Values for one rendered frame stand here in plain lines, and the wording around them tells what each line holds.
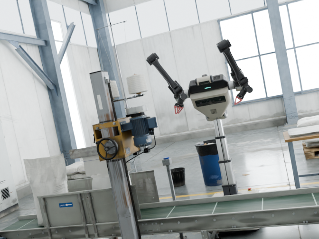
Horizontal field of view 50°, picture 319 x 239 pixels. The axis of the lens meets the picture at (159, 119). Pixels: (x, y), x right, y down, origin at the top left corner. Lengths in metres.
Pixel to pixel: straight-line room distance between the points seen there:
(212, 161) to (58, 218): 2.57
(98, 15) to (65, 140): 4.94
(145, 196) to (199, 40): 8.14
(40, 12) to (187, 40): 4.58
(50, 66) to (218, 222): 6.98
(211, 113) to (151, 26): 8.45
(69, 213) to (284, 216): 1.94
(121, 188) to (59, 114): 6.31
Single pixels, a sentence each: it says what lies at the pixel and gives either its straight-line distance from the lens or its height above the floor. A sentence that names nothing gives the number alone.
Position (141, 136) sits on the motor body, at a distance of 2.81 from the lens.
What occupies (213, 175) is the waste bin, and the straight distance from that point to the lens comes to 5.32.
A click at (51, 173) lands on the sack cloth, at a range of 3.74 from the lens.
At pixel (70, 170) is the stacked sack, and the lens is 6.01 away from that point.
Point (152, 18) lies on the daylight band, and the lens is 11.78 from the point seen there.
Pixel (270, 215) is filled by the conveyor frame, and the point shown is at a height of 0.37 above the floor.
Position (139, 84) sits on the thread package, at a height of 1.60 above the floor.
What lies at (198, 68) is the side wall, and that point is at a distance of 11.20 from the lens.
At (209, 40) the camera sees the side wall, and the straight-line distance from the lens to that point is 11.20.
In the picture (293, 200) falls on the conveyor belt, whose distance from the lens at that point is 3.20.
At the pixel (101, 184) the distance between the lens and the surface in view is 3.43.
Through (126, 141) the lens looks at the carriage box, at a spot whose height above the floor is 1.15.
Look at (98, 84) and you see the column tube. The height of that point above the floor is 1.66.
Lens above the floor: 1.42
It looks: 3 degrees down
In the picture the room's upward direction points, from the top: 11 degrees counter-clockwise
